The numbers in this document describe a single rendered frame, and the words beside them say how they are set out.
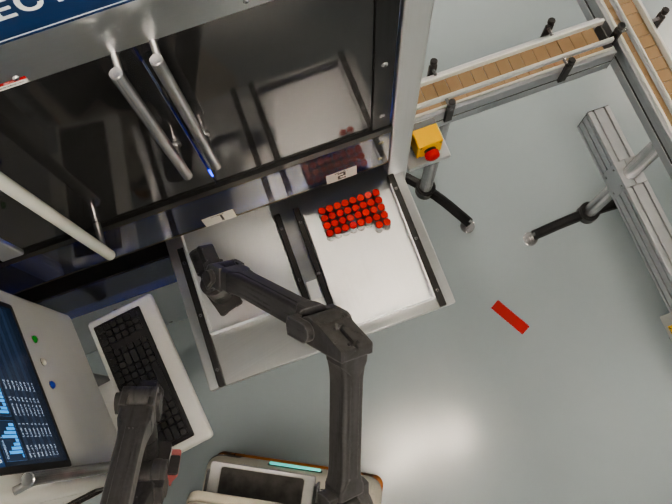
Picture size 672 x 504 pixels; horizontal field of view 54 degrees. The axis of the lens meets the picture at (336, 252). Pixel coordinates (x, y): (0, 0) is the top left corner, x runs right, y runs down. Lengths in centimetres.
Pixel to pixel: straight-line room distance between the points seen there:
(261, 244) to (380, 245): 33
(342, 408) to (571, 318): 169
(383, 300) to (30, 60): 111
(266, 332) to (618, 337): 155
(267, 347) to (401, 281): 40
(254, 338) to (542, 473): 136
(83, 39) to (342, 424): 78
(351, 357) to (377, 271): 65
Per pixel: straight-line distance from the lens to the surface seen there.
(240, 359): 182
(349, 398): 125
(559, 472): 276
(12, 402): 150
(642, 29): 221
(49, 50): 105
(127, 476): 124
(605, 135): 247
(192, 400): 192
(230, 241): 188
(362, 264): 183
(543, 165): 297
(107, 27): 103
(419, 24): 127
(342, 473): 134
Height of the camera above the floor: 266
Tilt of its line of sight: 75 degrees down
